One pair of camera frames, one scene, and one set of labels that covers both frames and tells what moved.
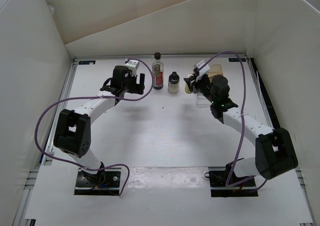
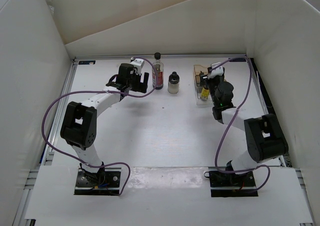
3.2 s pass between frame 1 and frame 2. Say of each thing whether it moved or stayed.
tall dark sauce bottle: stayed
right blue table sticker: stayed
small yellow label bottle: moved
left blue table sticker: stayed
